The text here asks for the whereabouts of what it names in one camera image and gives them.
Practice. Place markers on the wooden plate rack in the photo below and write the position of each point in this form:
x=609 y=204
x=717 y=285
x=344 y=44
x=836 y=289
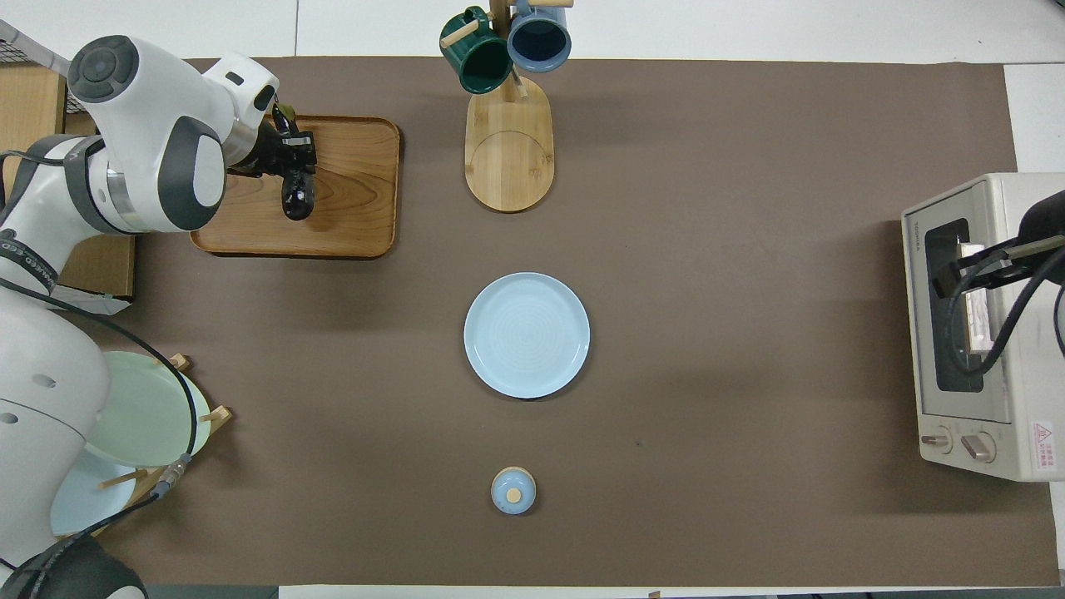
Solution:
x=218 y=416

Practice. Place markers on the small blue white bell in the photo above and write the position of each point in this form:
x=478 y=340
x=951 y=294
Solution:
x=513 y=492

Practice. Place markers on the wooden serving tray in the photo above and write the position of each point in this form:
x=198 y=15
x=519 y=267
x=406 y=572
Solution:
x=349 y=200

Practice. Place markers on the blue mug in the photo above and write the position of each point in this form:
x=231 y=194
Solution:
x=539 y=37

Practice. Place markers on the wooden mug tree stand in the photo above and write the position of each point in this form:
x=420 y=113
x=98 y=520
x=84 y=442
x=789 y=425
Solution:
x=507 y=158

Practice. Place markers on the dark purple eggplant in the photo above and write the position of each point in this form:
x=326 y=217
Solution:
x=298 y=200

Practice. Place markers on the dark green mug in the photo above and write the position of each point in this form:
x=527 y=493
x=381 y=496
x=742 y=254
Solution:
x=478 y=58

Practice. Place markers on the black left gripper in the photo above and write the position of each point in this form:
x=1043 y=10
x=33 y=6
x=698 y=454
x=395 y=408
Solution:
x=262 y=151

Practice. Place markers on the glass oven door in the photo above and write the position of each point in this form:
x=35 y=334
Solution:
x=915 y=333

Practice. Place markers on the light blue round plate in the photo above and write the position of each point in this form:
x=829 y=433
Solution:
x=527 y=335

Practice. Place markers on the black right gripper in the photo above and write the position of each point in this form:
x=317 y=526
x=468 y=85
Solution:
x=1027 y=254

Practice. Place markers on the brown table mat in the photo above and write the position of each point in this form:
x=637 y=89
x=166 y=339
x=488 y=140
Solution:
x=707 y=333

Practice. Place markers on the mint green plate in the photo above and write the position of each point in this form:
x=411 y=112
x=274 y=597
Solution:
x=141 y=416

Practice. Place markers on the white toaster oven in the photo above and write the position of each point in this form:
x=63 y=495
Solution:
x=1011 y=453

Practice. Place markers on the pale blue racked plate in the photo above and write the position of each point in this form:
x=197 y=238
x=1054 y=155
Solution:
x=83 y=499

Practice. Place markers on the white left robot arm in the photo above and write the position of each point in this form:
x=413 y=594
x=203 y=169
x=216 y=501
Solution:
x=150 y=158

